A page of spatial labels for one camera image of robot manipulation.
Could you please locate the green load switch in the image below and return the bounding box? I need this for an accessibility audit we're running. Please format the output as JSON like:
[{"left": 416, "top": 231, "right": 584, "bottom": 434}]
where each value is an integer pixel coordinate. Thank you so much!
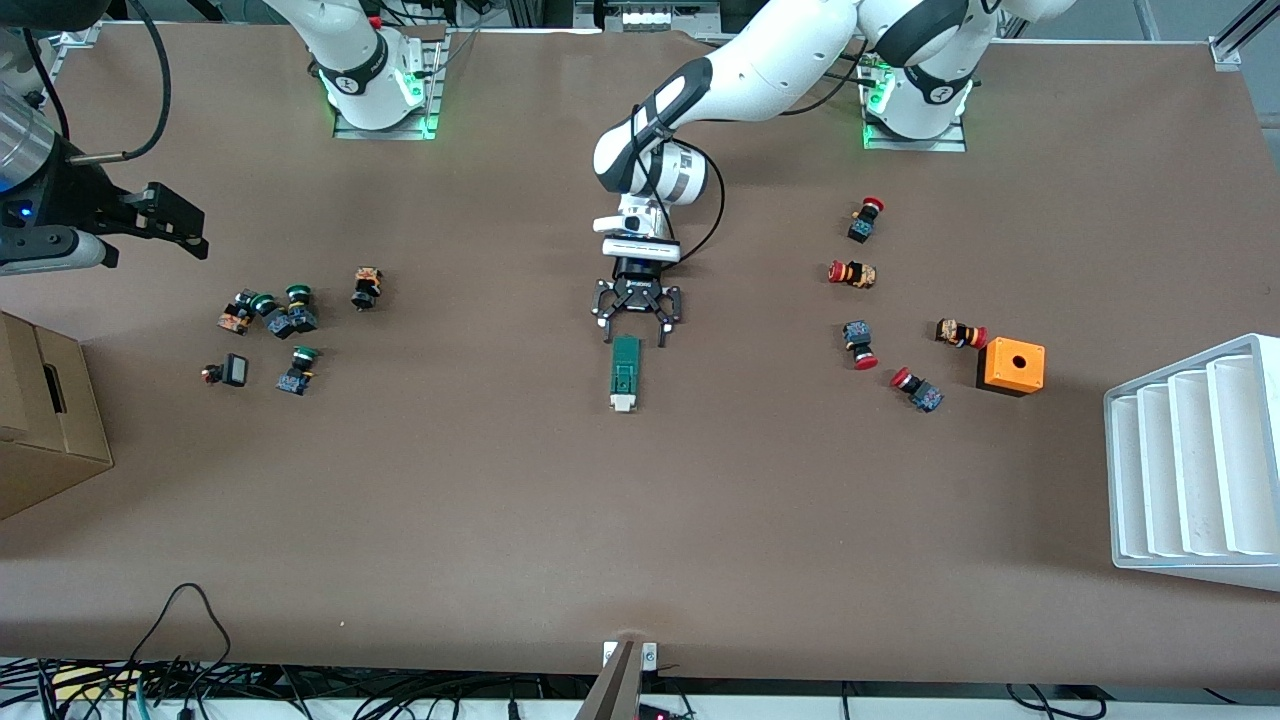
[{"left": 610, "top": 335, "right": 642, "bottom": 413}]

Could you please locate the green button orange base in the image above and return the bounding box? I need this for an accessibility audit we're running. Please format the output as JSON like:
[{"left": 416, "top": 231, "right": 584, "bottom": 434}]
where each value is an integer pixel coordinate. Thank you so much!
[{"left": 217, "top": 289, "right": 259, "bottom": 337}]

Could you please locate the brown cardboard box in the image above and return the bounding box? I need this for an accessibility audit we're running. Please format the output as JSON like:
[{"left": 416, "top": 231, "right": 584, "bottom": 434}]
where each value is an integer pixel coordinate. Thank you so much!
[{"left": 0, "top": 312, "right": 114, "bottom": 521}]

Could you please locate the grey box with white sockets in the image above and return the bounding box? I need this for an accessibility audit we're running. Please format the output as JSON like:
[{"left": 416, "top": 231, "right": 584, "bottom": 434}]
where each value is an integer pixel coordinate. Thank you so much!
[{"left": 573, "top": 0, "right": 723, "bottom": 36}]

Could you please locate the white slotted rack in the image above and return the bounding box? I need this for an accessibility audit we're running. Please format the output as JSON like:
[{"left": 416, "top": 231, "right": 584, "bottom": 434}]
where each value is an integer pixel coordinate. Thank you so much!
[{"left": 1103, "top": 333, "right": 1280, "bottom": 593}]

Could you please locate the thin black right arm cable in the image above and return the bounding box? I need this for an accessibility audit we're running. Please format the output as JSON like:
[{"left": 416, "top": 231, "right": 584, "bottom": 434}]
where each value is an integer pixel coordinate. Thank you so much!
[{"left": 25, "top": 28, "right": 76, "bottom": 141}]

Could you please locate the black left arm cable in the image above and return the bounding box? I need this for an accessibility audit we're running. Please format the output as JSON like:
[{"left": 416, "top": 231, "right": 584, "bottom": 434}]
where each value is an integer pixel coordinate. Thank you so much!
[{"left": 628, "top": 100, "right": 726, "bottom": 266}]

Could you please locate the aluminium frame profile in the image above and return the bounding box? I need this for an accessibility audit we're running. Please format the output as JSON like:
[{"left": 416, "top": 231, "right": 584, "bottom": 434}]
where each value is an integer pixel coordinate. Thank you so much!
[
  {"left": 1210, "top": 0, "right": 1280, "bottom": 71},
  {"left": 40, "top": 25, "right": 101, "bottom": 71}
]

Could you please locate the orange button enclosure box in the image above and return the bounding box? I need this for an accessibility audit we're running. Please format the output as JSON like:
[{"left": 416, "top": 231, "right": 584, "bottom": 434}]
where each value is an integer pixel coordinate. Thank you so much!
[{"left": 976, "top": 337, "right": 1047, "bottom": 398}]

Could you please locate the black looped cable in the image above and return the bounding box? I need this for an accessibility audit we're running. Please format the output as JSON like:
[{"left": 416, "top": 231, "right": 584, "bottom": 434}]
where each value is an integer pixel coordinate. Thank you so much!
[{"left": 125, "top": 582, "right": 233, "bottom": 669}]

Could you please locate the metal camera stand bracket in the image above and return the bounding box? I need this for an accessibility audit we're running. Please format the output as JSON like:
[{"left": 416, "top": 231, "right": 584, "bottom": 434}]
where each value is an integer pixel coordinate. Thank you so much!
[{"left": 574, "top": 640, "right": 661, "bottom": 720}]

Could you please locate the tangled black cable bundle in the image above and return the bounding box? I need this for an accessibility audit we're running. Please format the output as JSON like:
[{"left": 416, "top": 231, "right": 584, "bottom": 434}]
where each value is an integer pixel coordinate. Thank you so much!
[{"left": 0, "top": 655, "right": 601, "bottom": 720}]

